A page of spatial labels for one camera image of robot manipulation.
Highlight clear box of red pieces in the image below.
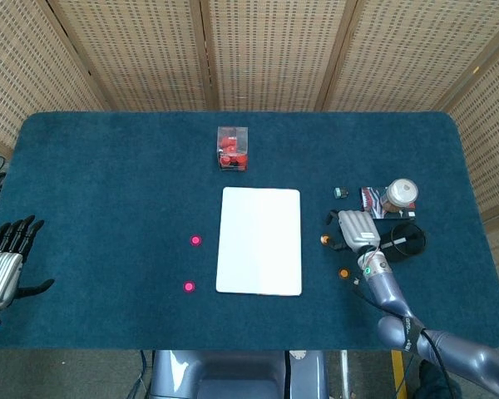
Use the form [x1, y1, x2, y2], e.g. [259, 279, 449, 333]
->
[216, 126, 250, 172]

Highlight white-lidded clear snack jar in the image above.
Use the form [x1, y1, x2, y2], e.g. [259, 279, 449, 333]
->
[378, 178, 419, 215]

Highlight black mesh pen cup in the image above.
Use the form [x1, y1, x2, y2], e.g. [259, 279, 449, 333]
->
[377, 222, 427, 263]

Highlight dark teal table mat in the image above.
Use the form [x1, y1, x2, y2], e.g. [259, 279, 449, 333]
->
[0, 111, 499, 352]

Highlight woven bamboo folding screen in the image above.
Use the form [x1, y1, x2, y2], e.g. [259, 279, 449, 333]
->
[0, 0, 499, 228]

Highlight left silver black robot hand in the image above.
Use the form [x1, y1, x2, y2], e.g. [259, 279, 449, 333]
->
[0, 214, 55, 311]

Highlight grey-blue robot torso base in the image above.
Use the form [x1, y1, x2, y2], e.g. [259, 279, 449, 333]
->
[149, 350, 329, 399]

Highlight white rectangular board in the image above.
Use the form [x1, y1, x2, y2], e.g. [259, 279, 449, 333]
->
[215, 186, 303, 297]

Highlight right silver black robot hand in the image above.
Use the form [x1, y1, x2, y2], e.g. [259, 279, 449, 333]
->
[324, 209, 383, 253]

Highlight blue floor cables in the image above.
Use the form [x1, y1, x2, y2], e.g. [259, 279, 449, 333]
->
[131, 350, 156, 399]

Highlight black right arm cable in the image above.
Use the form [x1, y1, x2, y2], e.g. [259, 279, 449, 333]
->
[351, 277, 461, 399]

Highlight silver metal table leg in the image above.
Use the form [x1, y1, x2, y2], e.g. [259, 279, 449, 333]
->
[339, 350, 351, 399]

